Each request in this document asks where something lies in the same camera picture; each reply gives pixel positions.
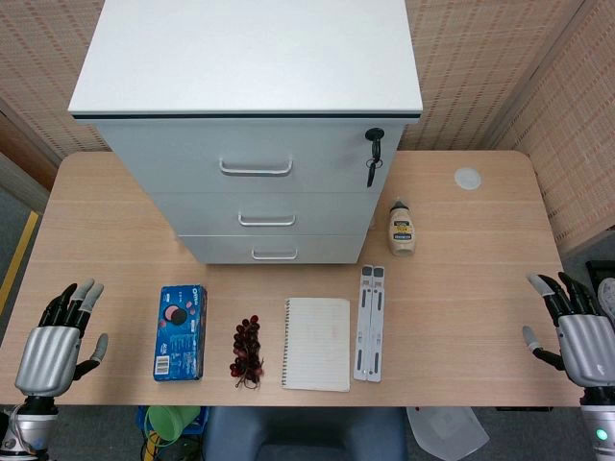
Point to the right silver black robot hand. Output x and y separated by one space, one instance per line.
586 346

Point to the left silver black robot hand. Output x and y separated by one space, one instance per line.
45 355

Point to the medium white cabinet drawer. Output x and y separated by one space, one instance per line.
192 213

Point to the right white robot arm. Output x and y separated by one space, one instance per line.
598 432

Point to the white three-drawer cabinet body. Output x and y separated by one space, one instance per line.
240 57

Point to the white shoe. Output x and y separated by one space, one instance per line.
607 300

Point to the black box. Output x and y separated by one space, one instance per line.
598 269

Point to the blue Oreo cookie box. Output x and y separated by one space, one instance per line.
180 336

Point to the green plastic cup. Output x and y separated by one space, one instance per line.
170 422

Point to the translucent white plastic container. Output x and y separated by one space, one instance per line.
447 432

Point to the dark red grape bunch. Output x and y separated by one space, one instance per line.
246 346

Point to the brown wooden board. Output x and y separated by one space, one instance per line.
24 149

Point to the beige sauce squeeze bottle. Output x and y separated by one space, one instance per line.
402 235

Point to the folded grey laptop stand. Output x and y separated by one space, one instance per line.
369 326

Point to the blue grey chair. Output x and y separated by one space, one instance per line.
302 432

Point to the spiral lined notebook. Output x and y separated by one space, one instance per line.
317 346

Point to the hanging black spare key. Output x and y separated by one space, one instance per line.
371 175

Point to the black key in lock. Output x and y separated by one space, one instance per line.
375 134

